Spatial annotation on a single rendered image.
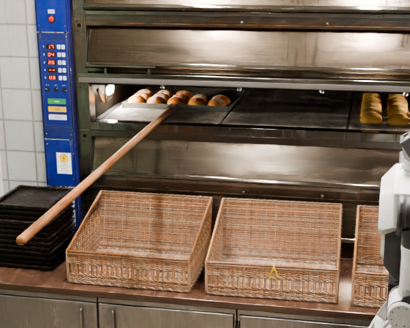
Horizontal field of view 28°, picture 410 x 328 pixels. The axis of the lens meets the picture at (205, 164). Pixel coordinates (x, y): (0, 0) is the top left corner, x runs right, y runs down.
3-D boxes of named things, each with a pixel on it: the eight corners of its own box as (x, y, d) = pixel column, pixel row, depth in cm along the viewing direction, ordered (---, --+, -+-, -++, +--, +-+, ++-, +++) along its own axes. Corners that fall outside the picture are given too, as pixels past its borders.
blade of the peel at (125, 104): (228, 112, 401) (228, 106, 401) (122, 107, 413) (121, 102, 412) (241, 96, 435) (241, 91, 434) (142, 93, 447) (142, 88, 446)
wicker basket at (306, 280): (220, 251, 386) (220, 196, 379) (341, 258, 377) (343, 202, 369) (202, 295, 341) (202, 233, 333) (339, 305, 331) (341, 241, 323)
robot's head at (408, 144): (429, 149, 236) (415, 127, 235) (430, 157, 228) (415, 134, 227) (410, 159, 238) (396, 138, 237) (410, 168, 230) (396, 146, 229)
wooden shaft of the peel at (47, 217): (24, 246, 239) (23, 237, 238) (14, 246, 239) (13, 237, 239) (172, 113, 399) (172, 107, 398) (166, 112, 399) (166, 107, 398)
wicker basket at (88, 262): (101, 242, 399) (99, 188, 391) (215, 250, 387) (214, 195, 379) (64, 283, 353) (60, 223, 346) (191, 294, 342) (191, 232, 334)
